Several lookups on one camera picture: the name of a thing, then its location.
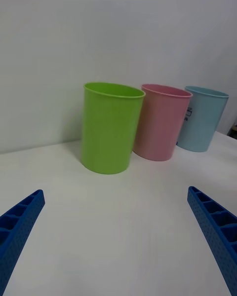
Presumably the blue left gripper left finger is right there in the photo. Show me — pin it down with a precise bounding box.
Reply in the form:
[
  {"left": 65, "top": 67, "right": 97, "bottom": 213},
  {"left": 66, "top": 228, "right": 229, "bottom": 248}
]
[{"left": 0, "top": 189, "right": 46, "bottom": 296}]

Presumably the green plastic bin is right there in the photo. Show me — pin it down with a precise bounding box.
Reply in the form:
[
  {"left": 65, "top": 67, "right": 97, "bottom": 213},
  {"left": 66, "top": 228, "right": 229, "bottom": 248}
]
[{"left": 80, "top": 81, "right": 146, "bottom": 175}]

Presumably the pink plastic bin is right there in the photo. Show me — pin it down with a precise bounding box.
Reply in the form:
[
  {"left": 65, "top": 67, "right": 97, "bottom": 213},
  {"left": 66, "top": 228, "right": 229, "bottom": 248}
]
[{"left": 132, "top": 83, "right": 193, "bottom": 162}]

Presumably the pale blue plastic bin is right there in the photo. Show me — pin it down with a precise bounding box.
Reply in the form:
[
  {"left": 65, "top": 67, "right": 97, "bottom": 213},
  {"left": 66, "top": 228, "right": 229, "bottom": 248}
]
[{"left": 176, "top": 85, "right": 230, "bottom": 153}]

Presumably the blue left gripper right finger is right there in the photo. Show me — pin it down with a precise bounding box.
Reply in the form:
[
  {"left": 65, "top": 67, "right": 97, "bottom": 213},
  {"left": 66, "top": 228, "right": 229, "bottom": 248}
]
[{"left": 187, "top": 185, "right": 237, "bottom": 296}]

